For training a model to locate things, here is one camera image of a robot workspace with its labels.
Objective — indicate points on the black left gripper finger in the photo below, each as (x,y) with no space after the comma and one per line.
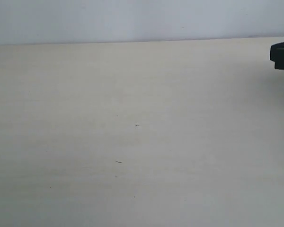
(277,55)

